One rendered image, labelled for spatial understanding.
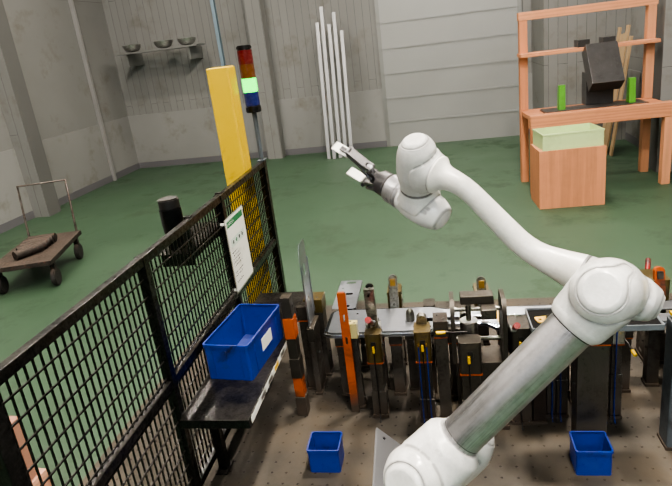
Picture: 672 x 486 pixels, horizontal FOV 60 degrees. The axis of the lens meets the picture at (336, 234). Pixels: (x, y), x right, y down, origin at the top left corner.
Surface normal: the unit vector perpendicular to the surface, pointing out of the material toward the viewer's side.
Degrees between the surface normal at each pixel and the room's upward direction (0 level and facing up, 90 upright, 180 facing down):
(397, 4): 90
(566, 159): 90
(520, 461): 0
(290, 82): 90
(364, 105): 90
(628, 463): 0
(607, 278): 65
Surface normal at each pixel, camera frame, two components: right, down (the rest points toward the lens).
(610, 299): -0.51, -0.22
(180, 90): -0.16, 0.33
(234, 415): -0.12, -0.94
